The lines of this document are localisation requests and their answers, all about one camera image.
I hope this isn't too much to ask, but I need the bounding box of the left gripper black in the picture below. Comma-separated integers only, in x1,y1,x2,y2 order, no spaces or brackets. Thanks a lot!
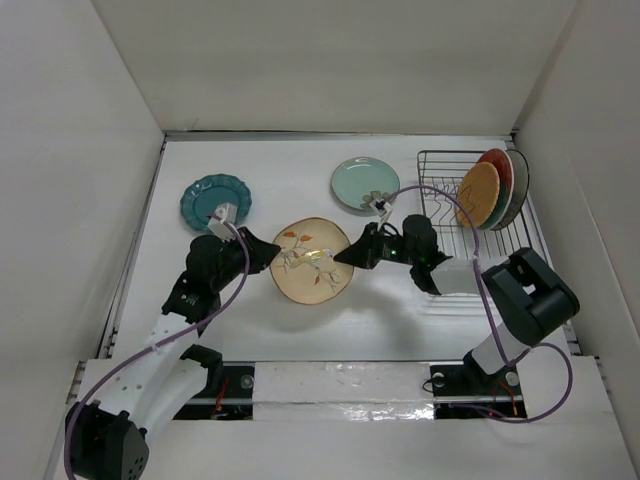
212,227,280,293

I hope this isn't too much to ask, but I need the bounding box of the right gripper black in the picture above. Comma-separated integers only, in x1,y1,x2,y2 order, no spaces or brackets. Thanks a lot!
333,223,417,271

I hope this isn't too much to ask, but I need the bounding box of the beige bird plate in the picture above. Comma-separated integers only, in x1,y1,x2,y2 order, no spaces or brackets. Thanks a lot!
270,217,354,305

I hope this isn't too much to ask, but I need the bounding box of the light blue flower plate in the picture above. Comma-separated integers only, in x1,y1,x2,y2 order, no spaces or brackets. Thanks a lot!
330,157,400,215

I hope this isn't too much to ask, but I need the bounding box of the orange woven plate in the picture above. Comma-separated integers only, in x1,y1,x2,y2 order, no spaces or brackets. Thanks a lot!
456,162,500,228

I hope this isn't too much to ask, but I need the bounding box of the red plate blue flower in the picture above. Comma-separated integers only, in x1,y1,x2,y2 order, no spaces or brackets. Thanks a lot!
478,148,514,230

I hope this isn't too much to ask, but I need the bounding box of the grey tree plate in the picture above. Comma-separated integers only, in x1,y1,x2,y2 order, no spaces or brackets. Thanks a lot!
496,149,530,230

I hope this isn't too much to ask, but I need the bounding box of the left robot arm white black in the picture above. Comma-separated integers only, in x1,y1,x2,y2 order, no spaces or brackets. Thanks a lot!
63,222,281,479

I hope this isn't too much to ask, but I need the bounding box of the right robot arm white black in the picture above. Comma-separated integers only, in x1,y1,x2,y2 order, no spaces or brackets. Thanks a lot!
334,214,580,393

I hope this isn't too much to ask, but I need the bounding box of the dark teal scalloped plate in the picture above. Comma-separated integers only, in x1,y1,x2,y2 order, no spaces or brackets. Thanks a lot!
179,174,252,233

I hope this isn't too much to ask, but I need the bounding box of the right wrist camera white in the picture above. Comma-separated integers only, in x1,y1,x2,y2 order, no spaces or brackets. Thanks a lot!
369,198,393,230

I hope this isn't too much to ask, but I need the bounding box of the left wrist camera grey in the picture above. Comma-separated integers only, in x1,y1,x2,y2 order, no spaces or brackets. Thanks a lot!
207,202,237,241

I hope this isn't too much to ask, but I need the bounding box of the black wire dish rack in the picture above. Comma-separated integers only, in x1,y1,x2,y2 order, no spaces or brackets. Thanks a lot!
417,150,546,260

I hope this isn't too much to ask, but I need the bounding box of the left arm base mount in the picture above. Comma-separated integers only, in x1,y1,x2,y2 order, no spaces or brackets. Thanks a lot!
173,363,255,421

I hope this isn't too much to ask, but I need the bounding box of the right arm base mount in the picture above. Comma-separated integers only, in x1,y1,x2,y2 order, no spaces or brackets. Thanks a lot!
422,363,527,420

